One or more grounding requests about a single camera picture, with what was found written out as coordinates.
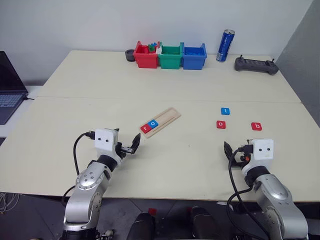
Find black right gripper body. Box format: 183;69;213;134
229;144;253;168

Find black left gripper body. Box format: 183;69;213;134
114;141;134;161

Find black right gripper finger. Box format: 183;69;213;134
223;141;234;162

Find red letter tile b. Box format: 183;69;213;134
250;121;264;132

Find wooden letter tray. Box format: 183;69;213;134
139;106;182;140

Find dark rounded shape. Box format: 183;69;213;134
190;205;221;240
126;211;157;240

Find red plastic bin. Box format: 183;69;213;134
133;40;161;69

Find green plastic bin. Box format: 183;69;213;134
157;41;185;70

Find grey remote controller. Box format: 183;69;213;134
234;54;280;76

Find white side table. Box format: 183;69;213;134
0;85;46;151

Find blue plastic bin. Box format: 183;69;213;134
181;42;208;71

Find blue drink can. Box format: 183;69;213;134
215;28;236;63

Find dark laptop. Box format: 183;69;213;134
0;51;29;126

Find grey partition panel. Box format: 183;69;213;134
274;0;320;132

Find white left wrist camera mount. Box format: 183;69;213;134
93;128;124;166

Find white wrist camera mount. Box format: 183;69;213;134
240;138;275;174
93;128;124;166

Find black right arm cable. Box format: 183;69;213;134
225;146;272;240

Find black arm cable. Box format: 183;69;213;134
61;130;97;206
225;146;272;240

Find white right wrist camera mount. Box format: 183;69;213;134
240;138;275;174

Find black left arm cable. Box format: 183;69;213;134
61;130;97;206

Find white cable bundle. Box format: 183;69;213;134
0;191;20;216

